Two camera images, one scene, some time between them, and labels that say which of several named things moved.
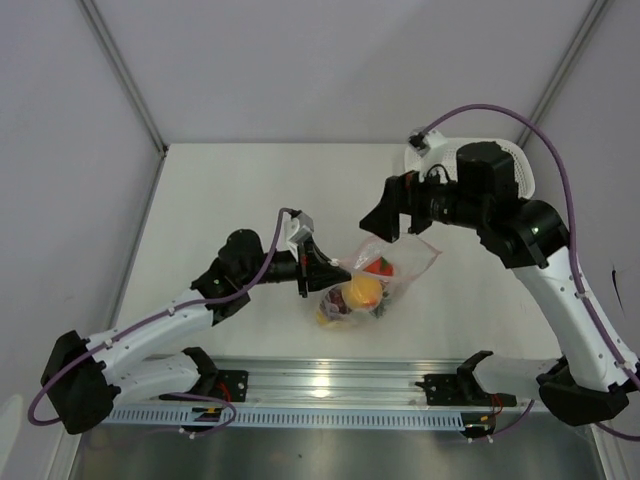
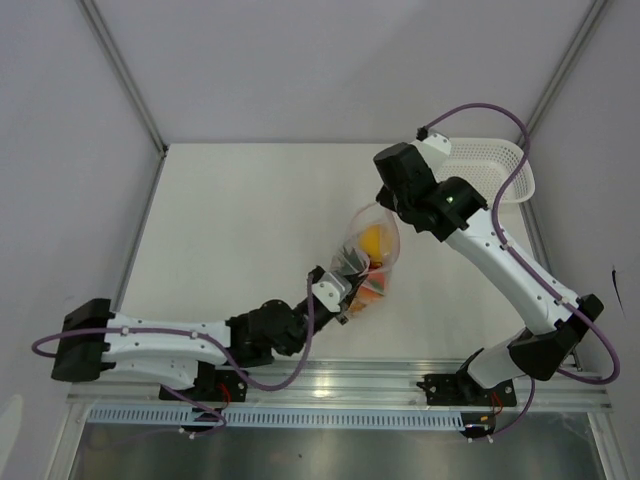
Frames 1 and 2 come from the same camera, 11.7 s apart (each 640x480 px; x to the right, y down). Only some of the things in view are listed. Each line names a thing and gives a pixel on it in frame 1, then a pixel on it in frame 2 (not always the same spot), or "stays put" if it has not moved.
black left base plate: (229, 383) stays put
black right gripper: (383, 221) -> (385, 197)
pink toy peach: (380, 266) -> (370, 289)
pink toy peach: (362, 291) -> (376, 242)
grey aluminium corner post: (577, 43) stays put
